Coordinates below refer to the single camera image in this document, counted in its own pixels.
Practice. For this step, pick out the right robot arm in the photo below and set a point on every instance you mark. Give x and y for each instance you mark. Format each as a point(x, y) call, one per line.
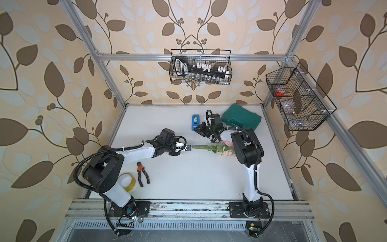
point(245, 146)

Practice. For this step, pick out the red small object in basket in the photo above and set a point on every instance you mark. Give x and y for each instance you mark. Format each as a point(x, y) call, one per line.
point(280, 92)

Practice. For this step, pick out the black wire basket right wall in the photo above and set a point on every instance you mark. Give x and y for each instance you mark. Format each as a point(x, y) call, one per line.
point(302, 88)

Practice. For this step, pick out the black wire basket back wall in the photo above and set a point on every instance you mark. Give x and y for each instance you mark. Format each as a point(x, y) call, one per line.
point(214, 57)

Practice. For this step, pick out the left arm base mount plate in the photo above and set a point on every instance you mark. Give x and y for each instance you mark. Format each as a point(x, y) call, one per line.
point(137, 208)

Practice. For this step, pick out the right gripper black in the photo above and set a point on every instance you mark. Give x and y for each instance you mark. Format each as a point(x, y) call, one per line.
point(201, 131)

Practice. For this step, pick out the pink flower bouquet green stems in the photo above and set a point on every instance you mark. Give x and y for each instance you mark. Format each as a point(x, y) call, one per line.
point(223, 148)

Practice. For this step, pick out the black wire basket wall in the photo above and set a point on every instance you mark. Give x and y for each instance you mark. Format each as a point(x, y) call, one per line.
point(214, 57)
point(302, 88)

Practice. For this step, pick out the clear plastic bag in basket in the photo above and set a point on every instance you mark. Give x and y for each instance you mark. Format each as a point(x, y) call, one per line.
point(293, 112)

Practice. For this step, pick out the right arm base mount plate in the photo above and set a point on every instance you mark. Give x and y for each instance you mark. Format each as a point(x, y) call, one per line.
point(253, 210)

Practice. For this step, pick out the yellow tape roll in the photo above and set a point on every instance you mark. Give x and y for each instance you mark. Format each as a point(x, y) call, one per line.
point(127, 181)

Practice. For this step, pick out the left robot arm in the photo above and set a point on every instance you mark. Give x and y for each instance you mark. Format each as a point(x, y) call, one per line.
point(100, 171)

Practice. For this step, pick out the black socket set holder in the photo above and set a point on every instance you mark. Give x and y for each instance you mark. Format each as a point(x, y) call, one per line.
point(184, 68)

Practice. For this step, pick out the blue tape dispenser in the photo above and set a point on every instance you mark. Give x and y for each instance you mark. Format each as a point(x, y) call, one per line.
point(195, 122)

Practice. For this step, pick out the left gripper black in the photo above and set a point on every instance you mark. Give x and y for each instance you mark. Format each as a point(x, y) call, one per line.
point(175, 139)

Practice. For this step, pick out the green plastic tool case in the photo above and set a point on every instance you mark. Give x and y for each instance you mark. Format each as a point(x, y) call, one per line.
point(238, 117)

